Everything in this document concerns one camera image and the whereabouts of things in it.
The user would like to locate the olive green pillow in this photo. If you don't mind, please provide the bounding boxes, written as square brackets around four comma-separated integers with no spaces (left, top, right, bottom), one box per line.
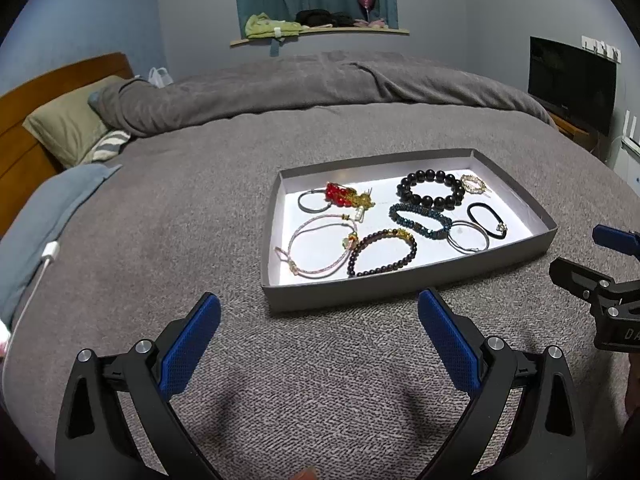
[22,75,126,168]

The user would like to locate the silver ring bangle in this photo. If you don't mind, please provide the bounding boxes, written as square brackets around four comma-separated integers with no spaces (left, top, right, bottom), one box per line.
[298,188,337,213]

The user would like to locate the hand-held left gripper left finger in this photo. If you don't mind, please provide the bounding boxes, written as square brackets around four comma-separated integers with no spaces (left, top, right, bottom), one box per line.
[54,291,222,480]

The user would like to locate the pearl hair clip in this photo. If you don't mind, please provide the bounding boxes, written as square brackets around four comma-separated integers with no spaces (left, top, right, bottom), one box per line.
[350,186,377,222]

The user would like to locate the wooden screen stand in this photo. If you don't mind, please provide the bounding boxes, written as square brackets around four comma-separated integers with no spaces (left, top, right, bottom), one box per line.
[547,112,593,151]

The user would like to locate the wooden window sill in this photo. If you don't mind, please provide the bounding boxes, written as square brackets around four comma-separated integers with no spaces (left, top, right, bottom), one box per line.
[230,27,410,47]

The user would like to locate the black hair tie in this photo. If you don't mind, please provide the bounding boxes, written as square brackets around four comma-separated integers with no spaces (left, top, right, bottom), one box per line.
[467,202,508,239]

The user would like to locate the pink cord bracelet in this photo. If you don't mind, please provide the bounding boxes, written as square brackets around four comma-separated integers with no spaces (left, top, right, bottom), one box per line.
[275,214,360,279]

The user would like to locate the red bead bracelet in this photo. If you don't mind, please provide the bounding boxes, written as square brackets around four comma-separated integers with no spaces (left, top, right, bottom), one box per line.
[324,182,376,211]

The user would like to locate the black cloth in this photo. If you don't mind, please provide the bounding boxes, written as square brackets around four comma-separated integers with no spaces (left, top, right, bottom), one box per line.
[295,8,356,28]

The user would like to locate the wooden headboard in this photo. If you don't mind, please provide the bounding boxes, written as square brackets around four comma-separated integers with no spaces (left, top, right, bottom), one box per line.
[0,51,133,238]

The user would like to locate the grey folded duvet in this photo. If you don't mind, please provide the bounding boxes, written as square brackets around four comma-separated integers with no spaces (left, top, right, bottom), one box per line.
[89,51,557,137]

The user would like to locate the thin metal bangle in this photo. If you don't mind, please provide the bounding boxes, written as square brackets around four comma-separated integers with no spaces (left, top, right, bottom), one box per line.
[445,220,490,252]

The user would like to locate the striped pillow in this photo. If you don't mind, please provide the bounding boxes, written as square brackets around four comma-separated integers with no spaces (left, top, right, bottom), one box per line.
[82,130,132,165]

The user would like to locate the blue bead bracelet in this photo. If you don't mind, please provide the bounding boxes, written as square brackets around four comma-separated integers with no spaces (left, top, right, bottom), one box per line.
[389,202,452,241]

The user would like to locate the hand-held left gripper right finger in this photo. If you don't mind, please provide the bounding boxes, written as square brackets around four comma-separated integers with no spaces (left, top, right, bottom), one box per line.
[417,287,587,480]

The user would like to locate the white router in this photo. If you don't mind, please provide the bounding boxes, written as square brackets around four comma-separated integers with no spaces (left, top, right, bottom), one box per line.
[617,107,640,161]

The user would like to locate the large dark bead bracelet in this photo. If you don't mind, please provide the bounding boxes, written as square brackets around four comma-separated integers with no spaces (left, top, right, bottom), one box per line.
[396,170,466,211]

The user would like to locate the white charger cable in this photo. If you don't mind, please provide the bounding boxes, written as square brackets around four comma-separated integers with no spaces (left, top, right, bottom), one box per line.
[0,242,61,361]

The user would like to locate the black flat screen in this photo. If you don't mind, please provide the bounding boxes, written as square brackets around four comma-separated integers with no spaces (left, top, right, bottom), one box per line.
[528,36,618,137]

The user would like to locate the white box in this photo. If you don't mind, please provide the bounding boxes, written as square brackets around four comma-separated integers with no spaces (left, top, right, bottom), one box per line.
[610,140,640,186]

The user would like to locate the grey knit bed blanket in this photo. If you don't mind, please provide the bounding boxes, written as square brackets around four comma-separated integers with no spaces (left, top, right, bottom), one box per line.
[0,100,640,480]

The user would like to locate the grey cardboard tray box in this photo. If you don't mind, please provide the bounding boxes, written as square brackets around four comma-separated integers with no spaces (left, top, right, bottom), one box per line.
[261,148,558,316]

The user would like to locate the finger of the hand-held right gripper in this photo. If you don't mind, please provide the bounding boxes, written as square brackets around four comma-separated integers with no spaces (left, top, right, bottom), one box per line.
[592,225,640,254]
[548,257,613,301]

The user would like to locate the light blue cloth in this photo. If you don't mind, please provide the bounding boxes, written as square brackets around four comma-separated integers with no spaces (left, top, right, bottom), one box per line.
[0,162,123,326]

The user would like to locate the green cloth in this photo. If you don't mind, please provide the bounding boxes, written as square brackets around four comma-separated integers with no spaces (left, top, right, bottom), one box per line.
[244,12,303,38]

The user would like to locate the dark purple bead bracelet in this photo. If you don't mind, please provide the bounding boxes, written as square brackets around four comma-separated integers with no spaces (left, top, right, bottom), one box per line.
[347,229,418,278]

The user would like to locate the white wall hooks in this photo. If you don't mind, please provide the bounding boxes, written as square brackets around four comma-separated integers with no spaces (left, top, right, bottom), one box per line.
[580,35,623,63]

